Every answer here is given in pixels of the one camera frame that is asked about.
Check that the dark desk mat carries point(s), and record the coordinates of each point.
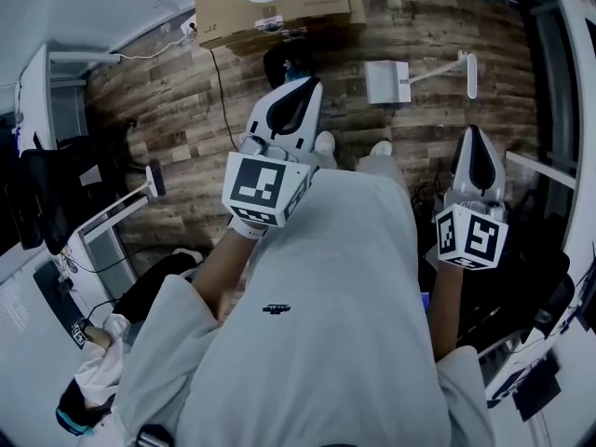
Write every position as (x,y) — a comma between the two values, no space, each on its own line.
(51,291)

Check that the small white gadget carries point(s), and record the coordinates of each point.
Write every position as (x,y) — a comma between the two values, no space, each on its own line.
(293,33)
(269,22)

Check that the person's white right shoe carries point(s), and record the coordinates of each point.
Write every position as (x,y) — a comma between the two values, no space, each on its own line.
(382,148)

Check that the person's right forearm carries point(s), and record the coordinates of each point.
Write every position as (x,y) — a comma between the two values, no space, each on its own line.
(447,310)

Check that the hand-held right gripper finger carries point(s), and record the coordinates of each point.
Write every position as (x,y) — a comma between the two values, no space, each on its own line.
(494,180)
(462,170)

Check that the person's white shoe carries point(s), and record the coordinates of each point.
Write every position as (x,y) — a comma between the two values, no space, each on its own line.
(382,148)
(326,141)

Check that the large brown cardboard box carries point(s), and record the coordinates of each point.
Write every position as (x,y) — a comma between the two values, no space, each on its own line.
(223,3)

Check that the white desk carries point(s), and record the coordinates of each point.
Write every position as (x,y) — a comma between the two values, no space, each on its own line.
(116,221)
(35,96)
(575,63)

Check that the black square pad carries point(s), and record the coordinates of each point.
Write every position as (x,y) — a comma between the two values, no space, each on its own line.
(535,396)

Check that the black monitor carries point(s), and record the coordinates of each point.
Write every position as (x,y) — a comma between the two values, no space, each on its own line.
(9,217)

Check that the person's white left shoe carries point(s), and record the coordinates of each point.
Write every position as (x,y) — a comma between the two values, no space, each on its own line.
(326,141)

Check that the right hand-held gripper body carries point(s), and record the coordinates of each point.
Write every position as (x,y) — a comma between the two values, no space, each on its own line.
(479,240)

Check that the black waste bin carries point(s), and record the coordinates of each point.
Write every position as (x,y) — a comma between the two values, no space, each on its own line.
(272,68)

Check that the person's white shirt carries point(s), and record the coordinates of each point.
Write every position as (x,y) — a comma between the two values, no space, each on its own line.
(326,342)

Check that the person's light trousers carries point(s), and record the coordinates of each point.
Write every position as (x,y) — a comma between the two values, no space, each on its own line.
(377,166)

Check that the person's left forearm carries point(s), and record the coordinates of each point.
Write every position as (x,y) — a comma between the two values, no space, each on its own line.
(221,273)

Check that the white broom black bristles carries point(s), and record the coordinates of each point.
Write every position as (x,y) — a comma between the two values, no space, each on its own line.
(157,177)

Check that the white wristwatch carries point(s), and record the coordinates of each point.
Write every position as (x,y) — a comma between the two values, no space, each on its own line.
(247,231)

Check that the flat cardboard box red label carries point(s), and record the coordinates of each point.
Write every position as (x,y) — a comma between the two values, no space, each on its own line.
(358,26)

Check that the white wall socket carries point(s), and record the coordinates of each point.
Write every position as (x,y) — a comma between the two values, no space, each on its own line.
(189,25)

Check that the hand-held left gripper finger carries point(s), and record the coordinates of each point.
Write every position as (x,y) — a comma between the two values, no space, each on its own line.
(309,128)
(261,110)

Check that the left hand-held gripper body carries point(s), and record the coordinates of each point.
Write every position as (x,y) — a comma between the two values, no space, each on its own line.
(256,184)

